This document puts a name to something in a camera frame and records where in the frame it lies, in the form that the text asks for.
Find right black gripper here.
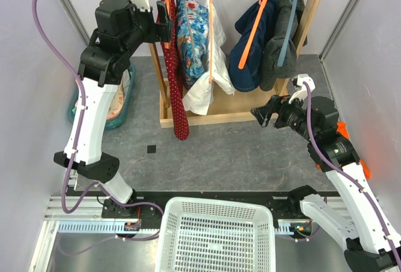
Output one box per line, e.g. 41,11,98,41
251,91,318,142

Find dark blue denim garment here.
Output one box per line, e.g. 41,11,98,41
228,0,278,92

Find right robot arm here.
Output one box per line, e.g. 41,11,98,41
251,95,400,271

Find white plastic basket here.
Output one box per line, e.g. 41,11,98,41
155,197,276,271

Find white shirt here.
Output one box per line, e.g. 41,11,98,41
183,0,235,115

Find teal plastic tray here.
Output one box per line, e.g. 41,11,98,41
67,63,137,130

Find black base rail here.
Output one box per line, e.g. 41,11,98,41
65,190,342,219

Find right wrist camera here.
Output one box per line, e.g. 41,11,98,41
289,73,315,103

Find orange hanger with white shirt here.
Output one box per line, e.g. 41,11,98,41
209,0,214,84

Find blue grey hanger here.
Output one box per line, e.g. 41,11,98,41
277,0,298,67

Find grey metal hanger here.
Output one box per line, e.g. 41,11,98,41
182,0,195,61

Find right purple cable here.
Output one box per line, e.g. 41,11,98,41
303,81,401,263

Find wooden clothes rack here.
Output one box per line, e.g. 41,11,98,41
148,0,321,128

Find floral oven mitt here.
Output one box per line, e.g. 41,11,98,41
107,71,131,122

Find orange cloth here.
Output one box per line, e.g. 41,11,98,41
315,122,371,179

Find red polka dot skirt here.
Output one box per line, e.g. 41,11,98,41
161,0,189,140

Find purple cable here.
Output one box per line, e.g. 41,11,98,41
303,81,401,263
31,0,165,215

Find blue floral garment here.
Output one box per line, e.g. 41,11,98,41
176,0,209,89

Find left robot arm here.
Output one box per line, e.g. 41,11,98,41
53,0,173,217

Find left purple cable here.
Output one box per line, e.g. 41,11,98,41
31,0,165,215

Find grey dotted garment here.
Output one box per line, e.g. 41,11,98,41
259,0,305,91

